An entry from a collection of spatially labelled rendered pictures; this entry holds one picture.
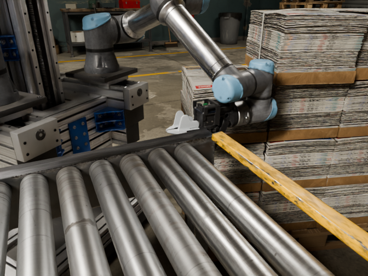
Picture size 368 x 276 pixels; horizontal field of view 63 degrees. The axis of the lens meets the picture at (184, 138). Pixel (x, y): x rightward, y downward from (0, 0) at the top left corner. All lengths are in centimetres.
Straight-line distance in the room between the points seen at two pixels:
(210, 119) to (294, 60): 39
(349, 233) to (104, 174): 42
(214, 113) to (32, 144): 53
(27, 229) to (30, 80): 81
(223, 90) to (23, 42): 74
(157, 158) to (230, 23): 757
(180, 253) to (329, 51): 90
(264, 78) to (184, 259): 61
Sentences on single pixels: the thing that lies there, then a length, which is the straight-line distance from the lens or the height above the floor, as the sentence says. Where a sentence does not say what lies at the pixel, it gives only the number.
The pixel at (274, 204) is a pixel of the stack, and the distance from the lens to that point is 139.
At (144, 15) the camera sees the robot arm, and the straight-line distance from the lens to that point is 126.
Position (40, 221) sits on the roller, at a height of 80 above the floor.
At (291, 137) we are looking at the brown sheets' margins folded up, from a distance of 123.
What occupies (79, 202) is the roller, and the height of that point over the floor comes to 80.
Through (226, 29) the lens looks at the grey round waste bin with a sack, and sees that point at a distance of 818.
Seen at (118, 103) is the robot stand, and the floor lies 70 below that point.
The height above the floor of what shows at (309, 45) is 97.
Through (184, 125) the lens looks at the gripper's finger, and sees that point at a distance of 83.
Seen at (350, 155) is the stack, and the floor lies 52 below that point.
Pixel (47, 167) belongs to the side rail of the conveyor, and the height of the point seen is 80.
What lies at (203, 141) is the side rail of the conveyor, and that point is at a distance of 74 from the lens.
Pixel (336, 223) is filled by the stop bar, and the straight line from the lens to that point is 49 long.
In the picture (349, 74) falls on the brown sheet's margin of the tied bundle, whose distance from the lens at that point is 121.
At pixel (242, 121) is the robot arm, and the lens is 91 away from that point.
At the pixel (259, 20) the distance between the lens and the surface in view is 129.
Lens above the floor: 111
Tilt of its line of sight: 25 degrees down
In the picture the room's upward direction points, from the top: straight up
